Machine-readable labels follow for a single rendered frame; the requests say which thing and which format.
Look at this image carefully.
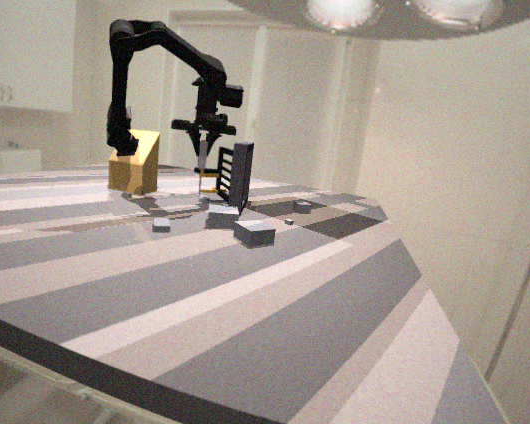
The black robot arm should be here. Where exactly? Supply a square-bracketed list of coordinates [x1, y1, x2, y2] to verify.
[106, 19, 244, 156]

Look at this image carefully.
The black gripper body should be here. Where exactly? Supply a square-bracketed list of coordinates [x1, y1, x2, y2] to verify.
[171, 102, 236, 136]

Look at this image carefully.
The small white rectangular block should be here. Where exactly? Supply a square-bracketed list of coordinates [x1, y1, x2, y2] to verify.
[154, 218, 170, 233]

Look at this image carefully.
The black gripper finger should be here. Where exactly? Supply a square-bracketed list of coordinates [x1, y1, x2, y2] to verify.
[206, 133, 223, 157]
[186, 132, 202, 157]

